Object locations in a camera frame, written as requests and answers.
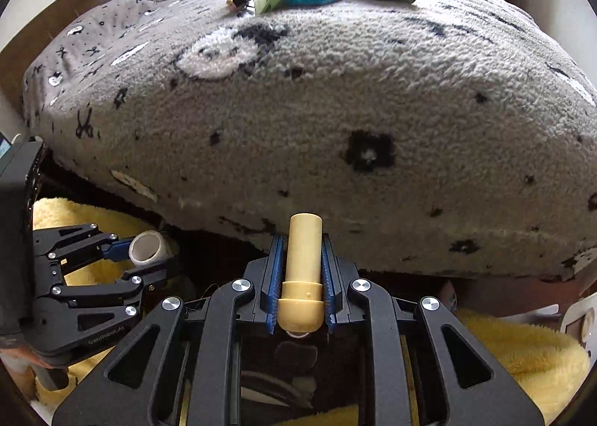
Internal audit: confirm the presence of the white plastic tube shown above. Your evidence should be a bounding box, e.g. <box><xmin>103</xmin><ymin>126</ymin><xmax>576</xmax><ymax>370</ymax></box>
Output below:
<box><xmin>129</xmin><ymin>230</ymin><xmax>171</xmax><ymax>268</ymax></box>

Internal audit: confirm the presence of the yellow plastic bottle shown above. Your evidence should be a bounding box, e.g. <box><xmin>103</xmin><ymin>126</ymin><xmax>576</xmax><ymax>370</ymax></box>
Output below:
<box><xmin>278</xmin><ymin>214</ymin><xmax>323</xmax><ymax>336</ymax></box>

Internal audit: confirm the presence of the grey spotted plush bag flap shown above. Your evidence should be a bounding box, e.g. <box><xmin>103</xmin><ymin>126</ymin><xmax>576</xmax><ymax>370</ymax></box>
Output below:
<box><xmin>21</xmin><ymin>0</ymin><xmax>597</xmax><ymax>282</ymax></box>

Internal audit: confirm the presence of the yellow fluffy plush bag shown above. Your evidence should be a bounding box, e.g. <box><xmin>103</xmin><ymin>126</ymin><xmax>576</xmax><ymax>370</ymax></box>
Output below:
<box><xmin>30</xmin><ymin>197</ymin><xmax>591</xmax><ymax>426</ymax></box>

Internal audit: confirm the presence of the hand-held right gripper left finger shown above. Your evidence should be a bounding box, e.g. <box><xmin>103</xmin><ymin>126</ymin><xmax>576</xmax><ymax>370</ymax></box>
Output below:
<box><xmin>51</xmin><ymin>234</ymin><xmax>286</xmax><ymax>426</ymax></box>

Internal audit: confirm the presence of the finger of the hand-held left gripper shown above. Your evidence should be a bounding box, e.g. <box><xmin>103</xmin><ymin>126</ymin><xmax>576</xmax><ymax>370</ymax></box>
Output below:
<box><xmin>46</xmin><ymin>264</ymin><xmax>170</xmax><ymax>317</ymax></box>
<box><xmin>34</xmin><ymin>224</ymin><xmax>132</xmax><ymax>276</ymax></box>

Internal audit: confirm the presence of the white plastic object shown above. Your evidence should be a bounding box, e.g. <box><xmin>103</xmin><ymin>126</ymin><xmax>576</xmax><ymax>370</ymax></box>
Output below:
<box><xmin>559</xmin><ymin>304</ymin><xmax>597</xmax><ymax>361</ymax></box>

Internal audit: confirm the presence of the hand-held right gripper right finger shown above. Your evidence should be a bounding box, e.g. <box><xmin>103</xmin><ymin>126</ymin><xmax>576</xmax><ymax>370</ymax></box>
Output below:
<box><xmin>321</xmin><ymin>234</ymin><xmax>546</xmax><ymax>426</ymax></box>

